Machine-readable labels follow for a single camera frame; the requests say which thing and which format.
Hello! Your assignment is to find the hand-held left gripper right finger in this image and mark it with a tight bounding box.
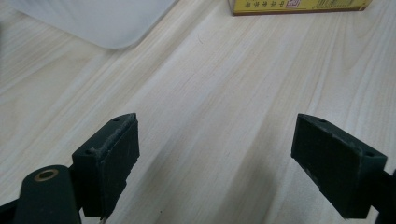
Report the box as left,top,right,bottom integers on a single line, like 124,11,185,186
290,113,389,219

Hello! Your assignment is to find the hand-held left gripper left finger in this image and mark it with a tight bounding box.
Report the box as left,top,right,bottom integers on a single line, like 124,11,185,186
71,112,141,220

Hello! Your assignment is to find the yellow box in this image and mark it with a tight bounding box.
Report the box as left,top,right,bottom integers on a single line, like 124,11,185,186
228,0,373,17

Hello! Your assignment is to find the clear plastic container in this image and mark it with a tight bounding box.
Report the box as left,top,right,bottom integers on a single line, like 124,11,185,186
6,0,180,49

